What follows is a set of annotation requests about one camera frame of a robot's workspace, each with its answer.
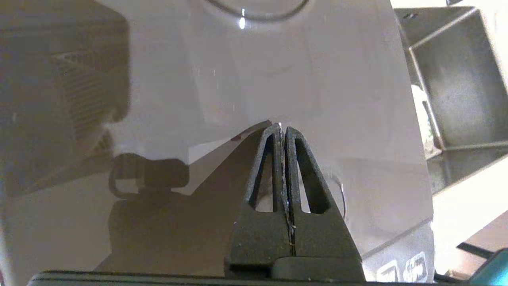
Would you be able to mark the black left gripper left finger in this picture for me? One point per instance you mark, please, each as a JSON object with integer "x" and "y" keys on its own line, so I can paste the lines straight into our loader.
{"x": 258, "y": 242}

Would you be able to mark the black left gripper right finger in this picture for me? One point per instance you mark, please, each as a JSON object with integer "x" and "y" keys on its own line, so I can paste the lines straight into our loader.
{"x": 321, "y": 238}

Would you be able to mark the black rice cooker lid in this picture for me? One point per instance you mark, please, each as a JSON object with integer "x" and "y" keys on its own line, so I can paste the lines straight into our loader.
{"x": 198, "y": 79}

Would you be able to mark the teal plastic object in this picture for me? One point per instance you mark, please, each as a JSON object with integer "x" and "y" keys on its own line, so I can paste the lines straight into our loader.
{"x": 494, "y": 272}

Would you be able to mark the stainless steel sink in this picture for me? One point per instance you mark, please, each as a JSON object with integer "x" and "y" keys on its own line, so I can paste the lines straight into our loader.
{"x": 464, "y": 79}

